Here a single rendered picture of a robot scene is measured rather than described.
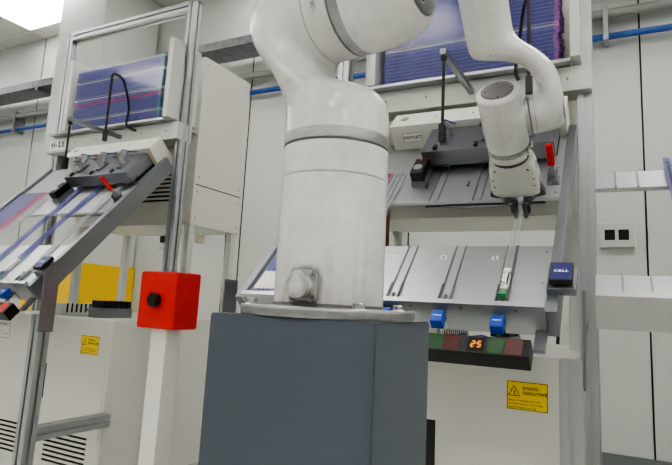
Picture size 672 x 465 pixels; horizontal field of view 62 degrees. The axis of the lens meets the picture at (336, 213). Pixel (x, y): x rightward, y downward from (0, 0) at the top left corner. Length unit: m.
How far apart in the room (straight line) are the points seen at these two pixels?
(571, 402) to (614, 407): 1.96
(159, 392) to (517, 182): 1.10
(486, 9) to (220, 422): 0.84
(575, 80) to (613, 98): 1.56
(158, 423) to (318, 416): 1.20
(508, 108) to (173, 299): 1.02
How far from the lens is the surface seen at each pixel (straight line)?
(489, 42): 1.12
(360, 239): 0.58
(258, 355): 0.56
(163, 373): 1.69
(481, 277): 1.17
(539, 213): 1.75
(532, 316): 1.08
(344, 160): 0.58
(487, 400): 1.42
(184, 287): 1.65
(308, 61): 0.68
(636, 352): 3.03
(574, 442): 1.11
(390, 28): 0.64
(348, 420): 0.52
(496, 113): 1.12
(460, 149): 1.52
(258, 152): 3.88
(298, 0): 0.68
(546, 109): 1.14
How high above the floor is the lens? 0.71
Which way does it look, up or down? 9 degrees up
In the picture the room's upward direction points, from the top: 3 degrees clockwise
